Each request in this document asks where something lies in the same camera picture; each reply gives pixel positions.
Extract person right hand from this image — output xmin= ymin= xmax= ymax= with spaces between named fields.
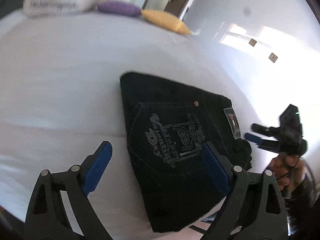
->
xmin=266 ymin=155 xmax=306 ymax=198

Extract wall switch plate far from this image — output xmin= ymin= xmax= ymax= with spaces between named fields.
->
xmin=249 ymin=39 xmax=257 ymax=47

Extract black denim pants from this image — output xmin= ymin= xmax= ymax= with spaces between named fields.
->
xmin=120 ymin=73 xmax=252 ymax=233

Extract wall switch plate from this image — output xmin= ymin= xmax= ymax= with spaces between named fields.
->
xmin=268 ymin=53 xmax=278 ymax=63
xmin=249 ymin=39 xmax=257 ymax=47

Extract purple cushion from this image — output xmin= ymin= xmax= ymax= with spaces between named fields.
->
xmin=97 ymin=1 xmax=141 ymax=17

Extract yellow cushion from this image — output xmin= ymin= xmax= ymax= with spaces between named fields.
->
xmin=141 ymin=9 xmax=191 ymax=35

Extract wall switch plate near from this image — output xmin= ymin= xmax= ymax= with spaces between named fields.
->
xmin=268 ymin=53 xmax=278 ymax=63

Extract white bed mattress sheet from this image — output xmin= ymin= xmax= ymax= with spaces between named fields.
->
xmin=1 ymin=10 xmax=259 ymax=239

